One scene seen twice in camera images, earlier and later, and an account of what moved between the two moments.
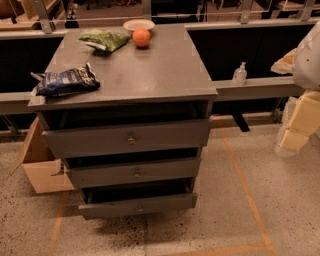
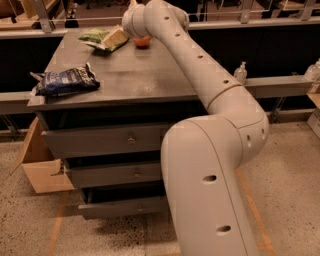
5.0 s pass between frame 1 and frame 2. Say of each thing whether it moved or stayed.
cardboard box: stayed
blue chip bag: stayed
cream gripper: moved
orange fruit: stayed
